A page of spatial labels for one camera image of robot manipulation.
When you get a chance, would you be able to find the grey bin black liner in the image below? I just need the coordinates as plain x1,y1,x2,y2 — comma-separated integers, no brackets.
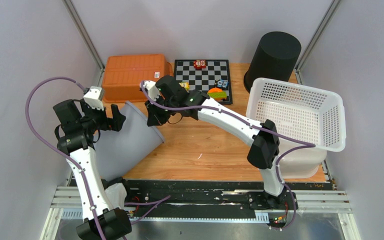
94,101,165,181

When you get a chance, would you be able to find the red toy block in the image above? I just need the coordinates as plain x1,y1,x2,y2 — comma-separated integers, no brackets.
193,59,207,70

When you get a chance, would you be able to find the orange green toy burger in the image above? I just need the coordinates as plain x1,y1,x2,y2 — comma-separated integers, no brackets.
207,87,228,102

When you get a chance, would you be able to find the left aluminium frame post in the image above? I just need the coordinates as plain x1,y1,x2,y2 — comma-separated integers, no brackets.
62,0,105,73

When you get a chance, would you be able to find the purple cable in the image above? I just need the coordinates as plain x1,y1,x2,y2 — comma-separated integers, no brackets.
24,76,108,240
139,81,317,229

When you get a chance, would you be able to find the black ribbed bin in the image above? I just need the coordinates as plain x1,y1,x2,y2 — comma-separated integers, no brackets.
243,31,302,92

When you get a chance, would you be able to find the aluminium frame post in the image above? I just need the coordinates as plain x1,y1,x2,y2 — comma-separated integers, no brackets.
294,0,342,85
62,0,105,73

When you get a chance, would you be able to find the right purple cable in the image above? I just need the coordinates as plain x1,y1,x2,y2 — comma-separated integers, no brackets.
139,81,317,229

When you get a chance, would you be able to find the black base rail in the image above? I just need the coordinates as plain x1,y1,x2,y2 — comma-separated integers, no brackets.
125,180,352,223

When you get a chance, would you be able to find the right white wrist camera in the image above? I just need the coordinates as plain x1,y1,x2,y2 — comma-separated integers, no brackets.
142,80,161,102

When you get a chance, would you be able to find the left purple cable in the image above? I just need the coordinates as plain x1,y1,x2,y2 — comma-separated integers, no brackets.
24,76,108,240

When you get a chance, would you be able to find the large white plastic tub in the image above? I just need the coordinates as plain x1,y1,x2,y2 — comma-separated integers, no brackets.
279,147,327,179

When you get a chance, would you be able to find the orange plastic tub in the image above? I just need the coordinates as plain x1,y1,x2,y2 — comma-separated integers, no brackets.
102,54,174,103

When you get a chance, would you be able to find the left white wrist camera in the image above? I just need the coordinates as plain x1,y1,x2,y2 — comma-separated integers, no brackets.
83,86,105,111

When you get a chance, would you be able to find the blue toy block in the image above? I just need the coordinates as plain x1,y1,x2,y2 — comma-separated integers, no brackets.
214,79,229,90

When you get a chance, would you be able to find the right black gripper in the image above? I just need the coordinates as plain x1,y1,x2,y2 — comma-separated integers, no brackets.
145,94,178,126

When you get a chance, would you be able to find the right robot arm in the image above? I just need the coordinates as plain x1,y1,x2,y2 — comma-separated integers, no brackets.
139,75,290,209

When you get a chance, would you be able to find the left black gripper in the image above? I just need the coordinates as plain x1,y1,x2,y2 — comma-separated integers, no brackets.
79,99,125,133

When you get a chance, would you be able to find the black white chessboard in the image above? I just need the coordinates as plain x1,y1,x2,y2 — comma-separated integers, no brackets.
174,59,233,105

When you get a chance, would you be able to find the yellow toy block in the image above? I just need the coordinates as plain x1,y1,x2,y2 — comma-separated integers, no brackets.
179,82,190,91

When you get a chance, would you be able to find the right aluminium frame post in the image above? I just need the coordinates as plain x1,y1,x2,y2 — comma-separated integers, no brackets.
294,0,342,85

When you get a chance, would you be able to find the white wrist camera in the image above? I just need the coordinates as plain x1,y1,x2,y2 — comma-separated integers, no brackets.
83,86,105,111
142,80,161,102

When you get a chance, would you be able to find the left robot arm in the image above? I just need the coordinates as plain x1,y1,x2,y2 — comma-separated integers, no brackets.
53,99,133,240

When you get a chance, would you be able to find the white perforated basket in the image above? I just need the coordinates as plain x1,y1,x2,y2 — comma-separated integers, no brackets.
246,78,347,152

